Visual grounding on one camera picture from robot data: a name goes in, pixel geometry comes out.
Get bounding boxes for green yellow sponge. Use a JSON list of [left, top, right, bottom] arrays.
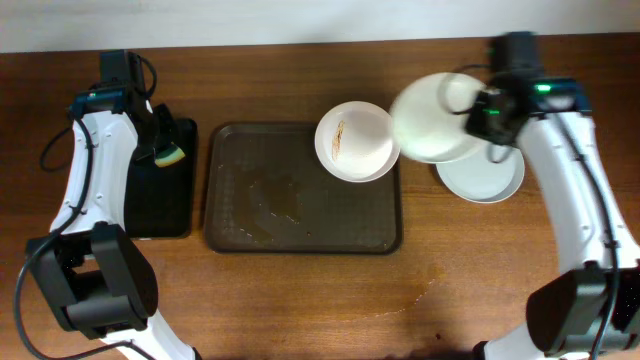
[[154, 143, 185, 168]]

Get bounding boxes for black rectangular tray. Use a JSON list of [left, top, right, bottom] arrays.
[[124, 118, 198, 239]]

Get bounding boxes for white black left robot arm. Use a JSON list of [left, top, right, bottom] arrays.
[[21, 86, 198, 359]]

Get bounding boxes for brown serving tray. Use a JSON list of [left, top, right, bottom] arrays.
[[203, 123, 403, 255]]

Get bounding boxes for white plate with sauce smear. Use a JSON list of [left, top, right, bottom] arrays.
[[314, 101, 400, 183]]

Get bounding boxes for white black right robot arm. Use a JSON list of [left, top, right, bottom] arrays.
[[465, 76, 639, 360]]

